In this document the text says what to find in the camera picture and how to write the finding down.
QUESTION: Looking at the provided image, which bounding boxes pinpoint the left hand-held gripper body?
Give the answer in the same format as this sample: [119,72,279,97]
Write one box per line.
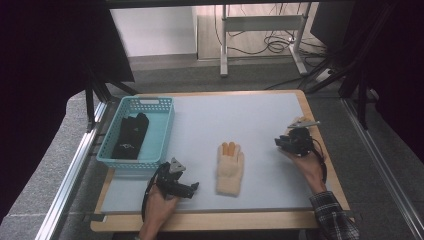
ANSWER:
[155,157,194,200]

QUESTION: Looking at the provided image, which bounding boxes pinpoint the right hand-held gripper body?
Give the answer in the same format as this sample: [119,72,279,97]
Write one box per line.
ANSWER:
[283,120,321,157]

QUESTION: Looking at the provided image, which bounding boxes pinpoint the teal plastic basket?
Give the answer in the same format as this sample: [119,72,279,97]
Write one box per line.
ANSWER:
[96,95,175,170]

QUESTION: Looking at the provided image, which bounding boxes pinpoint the black glove with triangle mark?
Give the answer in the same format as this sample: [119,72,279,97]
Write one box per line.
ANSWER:
[111,112,150,160]

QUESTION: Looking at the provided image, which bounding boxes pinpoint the person's left hand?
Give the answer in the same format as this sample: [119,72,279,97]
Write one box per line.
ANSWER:
[143,183,181,231]

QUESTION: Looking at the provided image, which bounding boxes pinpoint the person's right hand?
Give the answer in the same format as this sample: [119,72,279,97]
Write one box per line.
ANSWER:
[281,146,328,196]

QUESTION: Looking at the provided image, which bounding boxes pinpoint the grey foam mat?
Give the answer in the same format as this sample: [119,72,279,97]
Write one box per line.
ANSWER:
[99,92,337,214]

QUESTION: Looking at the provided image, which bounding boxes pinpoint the white power strip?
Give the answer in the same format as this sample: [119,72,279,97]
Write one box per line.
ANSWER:
[314,68,335,83]

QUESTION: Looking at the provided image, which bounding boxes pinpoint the black metal stand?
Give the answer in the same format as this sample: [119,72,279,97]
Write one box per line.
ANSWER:
[304,49,381,131]

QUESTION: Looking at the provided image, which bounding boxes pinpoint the black tripod stand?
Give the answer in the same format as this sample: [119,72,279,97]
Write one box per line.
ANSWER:
[84,66,139,133]

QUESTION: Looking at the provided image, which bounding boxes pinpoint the dark monitor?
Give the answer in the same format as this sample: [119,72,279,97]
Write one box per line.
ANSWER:
[309,1,355,51]

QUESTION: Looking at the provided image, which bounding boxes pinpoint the black curtain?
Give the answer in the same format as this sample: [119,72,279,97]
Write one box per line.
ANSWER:
[0,0,136,223]
[349,0,424,168]

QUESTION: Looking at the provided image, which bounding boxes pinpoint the white panel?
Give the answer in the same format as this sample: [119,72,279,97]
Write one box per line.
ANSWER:
[109,6,198,58]

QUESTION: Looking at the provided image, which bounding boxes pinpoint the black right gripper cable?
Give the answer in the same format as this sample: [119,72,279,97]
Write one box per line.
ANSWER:
[311,138,329,184]

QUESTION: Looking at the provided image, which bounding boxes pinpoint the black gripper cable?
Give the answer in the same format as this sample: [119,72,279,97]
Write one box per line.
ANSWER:
[311,138,329,184]
[140,162,171,223]

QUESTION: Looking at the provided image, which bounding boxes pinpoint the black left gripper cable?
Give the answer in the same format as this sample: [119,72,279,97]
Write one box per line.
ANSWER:
[140,162,171,223]

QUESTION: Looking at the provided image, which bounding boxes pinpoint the aluminium rail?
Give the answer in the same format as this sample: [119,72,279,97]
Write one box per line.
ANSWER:
[34,101,109,240]
[341,98,424,240]

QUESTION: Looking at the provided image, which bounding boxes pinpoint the tangle of black floor cables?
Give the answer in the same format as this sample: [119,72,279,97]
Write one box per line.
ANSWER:
[213,3,329,58]

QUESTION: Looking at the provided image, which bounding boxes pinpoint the white metal desk frame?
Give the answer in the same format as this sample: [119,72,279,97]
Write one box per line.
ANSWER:
[219,3,309,78]

